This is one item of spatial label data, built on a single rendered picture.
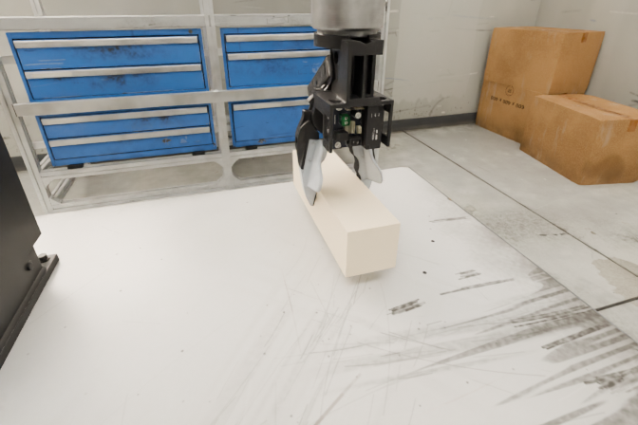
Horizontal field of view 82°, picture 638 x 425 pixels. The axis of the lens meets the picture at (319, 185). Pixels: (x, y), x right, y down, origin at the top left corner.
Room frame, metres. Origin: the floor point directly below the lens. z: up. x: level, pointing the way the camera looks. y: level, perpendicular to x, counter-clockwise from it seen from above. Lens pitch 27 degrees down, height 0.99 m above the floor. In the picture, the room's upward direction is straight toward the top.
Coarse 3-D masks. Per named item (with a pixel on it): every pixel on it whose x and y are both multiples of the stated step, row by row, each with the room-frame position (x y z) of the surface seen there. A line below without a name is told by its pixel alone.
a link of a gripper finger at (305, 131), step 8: (304, 112) 0.42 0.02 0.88; (304, 120) 0.42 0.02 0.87; (296, 128) 0.43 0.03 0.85; (304, 128) 0.42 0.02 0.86; (312, 128) 0.42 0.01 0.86; (296, 136) 0.42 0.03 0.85; (304, 136) 0.42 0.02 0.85; (312, 136) 0.42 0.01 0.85; (296, 144) 0.42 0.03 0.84; (304, 144) 0.42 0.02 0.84; (296, 152) 0.43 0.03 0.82; (304, 152) 0.42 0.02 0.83; (304, 160) 0.42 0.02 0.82
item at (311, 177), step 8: (312, 144) 0.42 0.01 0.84; (320, 144) 0.41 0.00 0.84; (312, 152) 0.42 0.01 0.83; (320, 152) 0.40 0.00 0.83; (312, 160) 0.42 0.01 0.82; (320, 160) 0.40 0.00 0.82; (304, 168) 0.42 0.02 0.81; (312, 168) 0.41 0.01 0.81; (320, 168) 0.39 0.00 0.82; (304, 176) 0.42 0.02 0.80; (312, 176) 0.40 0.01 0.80; (320, 176) 0.38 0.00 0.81; (304, 184) 0.42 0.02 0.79; (312, 184) 0.40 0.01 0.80; (320, 184) 0.38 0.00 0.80; (304, 192) 0.42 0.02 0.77; (312, 192) 0.42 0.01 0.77; (312, 200) 0.42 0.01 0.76
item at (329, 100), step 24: (336, 48) 0.39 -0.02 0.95; (360, 48) 0.37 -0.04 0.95; (336, 72) 0.41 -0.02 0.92; (360, 72) 0.38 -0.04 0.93; (312, 96) 0.43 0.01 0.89; (336, 96) 0.40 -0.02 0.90; (360, 96) 0.38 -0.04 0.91; (384, 96) 0.40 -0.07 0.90; (312, 120) 0.42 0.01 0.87; (336, 120) 0.38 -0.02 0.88; (360, 120) 0.39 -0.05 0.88; (336, 144) 0.38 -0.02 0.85; (360, 144) 0.38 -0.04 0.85
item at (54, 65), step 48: (48, 48) 1.56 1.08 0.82; (96, 48) 1.61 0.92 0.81; (144, 48) 1.66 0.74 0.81; (192, 48) 1.72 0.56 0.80; (48, 96) 1.55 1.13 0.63; (96, 96) 1.60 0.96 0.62; (48, 144) 1.52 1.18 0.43; (96, 144) 1.58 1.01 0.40; (144, 144) 1.64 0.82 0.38; (192, 144) 1.70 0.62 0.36
